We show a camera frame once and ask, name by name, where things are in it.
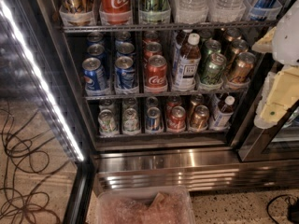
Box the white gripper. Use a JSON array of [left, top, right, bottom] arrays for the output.
[[252, 0, 299, 129]]

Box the front gold soda can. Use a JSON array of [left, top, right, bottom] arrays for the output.
[[227, 52, 255, 84]]

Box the gold soda can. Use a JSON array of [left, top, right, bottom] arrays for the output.
[[226, 39, 249, 65], [227, 52, 255, 84]]

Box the middle gold soda can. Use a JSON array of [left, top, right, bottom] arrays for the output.
[[226, 39, 249, 65]]

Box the front green soda can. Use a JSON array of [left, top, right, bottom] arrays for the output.
[[200, 52, 226, 85]]

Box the green soda can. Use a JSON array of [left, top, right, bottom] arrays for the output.
[[202, 39, 221, 63], [200, 52, 226, 85]]

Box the middle green soda can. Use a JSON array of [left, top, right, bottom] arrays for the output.
[[202, 39, 221, 63]]

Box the top shelf blue can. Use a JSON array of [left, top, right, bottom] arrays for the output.
[[249, 0, 276, 21]]

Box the top shelf right water bottle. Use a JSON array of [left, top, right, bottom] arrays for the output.
[[207, 0, 245, 22]]

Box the shelf water bottle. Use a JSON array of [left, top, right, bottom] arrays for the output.
[[207, 0, 245, 22], [171, 0, 208, 24]]

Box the bottom gold can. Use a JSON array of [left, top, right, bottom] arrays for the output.
[[190, 105, 209, 130]]

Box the top shelf left water bottle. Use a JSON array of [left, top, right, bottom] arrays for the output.
[[171, 0, 208, 24]]

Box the bottom red cola can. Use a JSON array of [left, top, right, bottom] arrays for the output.
[[167, 105, 186, 130]]

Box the front red Coca-Cola can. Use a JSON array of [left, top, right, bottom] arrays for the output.
[[146, 55, 167, 88]]

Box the red coca-cola can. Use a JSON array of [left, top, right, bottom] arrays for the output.
[[146, 55, 167, 88], [143, 42, 162, 63]]

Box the middle red Coca-Cola can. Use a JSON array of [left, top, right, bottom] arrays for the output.
[[143, 42, 162, 63]]

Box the bottom blue Pepsi can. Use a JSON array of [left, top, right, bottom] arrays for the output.
[[146, 107, 161, 131]]

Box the top shelf green can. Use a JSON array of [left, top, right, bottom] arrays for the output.
[[139, 0, 170, 23]]

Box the white-green can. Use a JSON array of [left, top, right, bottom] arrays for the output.
[[122, 108, 139, 133], [98, 109, 118, 136]]

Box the top shelf Coca-Cola can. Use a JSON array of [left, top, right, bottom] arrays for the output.
[[101, 0, 131, 24]]

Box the bottom left white-green can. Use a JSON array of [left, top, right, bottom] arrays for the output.
[[98, 109, 118, 136]]

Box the glass fridge door with light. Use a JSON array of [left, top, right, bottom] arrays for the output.
[[0, 0, 94, 224]]

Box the bottom tea bottle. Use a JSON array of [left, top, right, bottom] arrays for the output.
[[209, 95, 235, 130]]

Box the front brown tea bottle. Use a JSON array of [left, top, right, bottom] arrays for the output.
[[174, 33, 201, 91]]

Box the clear plastic bin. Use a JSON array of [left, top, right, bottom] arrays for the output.
[[96, 186, 195, 224]]

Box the middle wire shelf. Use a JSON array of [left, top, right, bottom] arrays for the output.
[[84, 88, 247, 101]]

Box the wire shelf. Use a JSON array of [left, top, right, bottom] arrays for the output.
[[84, 88, 247, 101], [60, 20, 278, 34]]

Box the black cable right floor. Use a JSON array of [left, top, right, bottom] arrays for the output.
[[265, 193, 299, 224]]

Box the upper wire shelf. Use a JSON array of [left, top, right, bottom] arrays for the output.
[[60, 20, 278, 34]]

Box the black cable on left floor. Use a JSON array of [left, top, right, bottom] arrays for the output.
[[0, 105, 68, 224]]

